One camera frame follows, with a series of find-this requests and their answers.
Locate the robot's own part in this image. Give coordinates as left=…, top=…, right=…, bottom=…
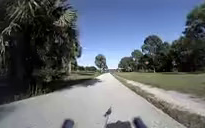
left=61, top=118, right=76, bottom=128
left=132, top=116, right=149, bottom=128

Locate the sandy gravel strip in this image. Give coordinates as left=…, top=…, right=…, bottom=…
left=110, top=72, right=205, bottom=128

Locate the clump of palm trees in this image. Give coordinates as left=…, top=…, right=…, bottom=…
left=0, top=0, right=83, bottom=98

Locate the rough grass verge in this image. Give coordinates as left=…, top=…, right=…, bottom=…
left=0, top=71, right=103, bottom=108

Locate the distant palm tree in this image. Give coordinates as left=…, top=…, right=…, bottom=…
left=94, top=53, right=109, bottom=73

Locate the row of dark trees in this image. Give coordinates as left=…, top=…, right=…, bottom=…
left=117, top=0, right=205, bottom=74

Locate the mown green grass field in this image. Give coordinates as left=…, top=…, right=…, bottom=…
left=114, top=70, right=205, bottom=101

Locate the pale concrete path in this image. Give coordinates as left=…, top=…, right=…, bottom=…
left=0, top=72, right=188, bottom=128

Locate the distant row of trees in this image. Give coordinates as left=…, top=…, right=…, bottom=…
left=74, top=64, right=99, bottom=73

